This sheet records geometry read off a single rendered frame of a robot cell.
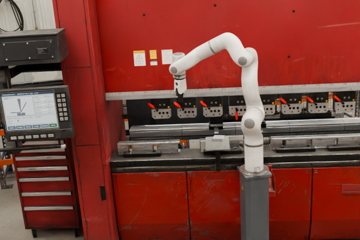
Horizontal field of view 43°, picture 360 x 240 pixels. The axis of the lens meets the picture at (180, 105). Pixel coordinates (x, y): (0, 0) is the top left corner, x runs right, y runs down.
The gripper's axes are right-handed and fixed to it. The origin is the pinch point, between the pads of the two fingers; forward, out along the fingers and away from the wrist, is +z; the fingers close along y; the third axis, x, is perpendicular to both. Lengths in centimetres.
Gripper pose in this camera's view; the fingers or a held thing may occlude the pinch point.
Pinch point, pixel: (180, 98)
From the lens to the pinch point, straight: 308.1
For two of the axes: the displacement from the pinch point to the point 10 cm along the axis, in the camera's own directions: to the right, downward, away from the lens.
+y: 4.3, -3.9, 8.1
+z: 0.5, 9.1, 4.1
